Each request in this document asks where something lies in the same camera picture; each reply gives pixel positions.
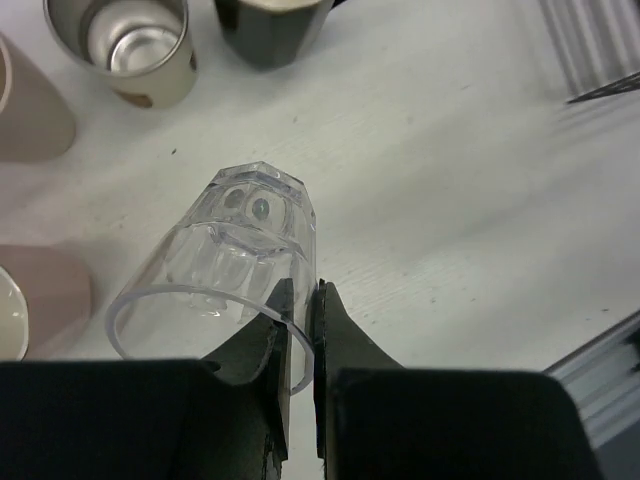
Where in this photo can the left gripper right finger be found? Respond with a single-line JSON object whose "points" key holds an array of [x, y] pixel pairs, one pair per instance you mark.
{"points": [[376, 419]]}

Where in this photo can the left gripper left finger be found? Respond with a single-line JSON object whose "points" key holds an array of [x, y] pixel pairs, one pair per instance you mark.
{"points": [[225, 416]]}

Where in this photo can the clear glass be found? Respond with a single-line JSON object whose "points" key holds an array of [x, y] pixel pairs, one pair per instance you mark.
{"points": [[246, 248]]}

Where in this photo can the pink ceramic mug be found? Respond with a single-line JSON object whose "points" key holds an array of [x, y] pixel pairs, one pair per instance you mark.
{"points": [[58, 291]]}

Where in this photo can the beige plastic cup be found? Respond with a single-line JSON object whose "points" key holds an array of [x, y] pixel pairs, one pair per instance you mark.
{"points": [[36, 121]]}

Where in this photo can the metal cup with cream label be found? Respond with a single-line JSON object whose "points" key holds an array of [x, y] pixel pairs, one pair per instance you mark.
{"points": [[141, 49]]}

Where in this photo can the black mug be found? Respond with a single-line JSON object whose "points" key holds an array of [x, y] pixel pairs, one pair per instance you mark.
{"points": [[271, 34]]}

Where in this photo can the aluminium mounting rail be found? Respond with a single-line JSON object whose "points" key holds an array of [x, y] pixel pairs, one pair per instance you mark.
{"points": [[602, 378]]}

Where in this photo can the wire dish rack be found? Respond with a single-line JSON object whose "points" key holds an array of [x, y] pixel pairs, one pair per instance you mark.
{"points": [[626, 84]]}

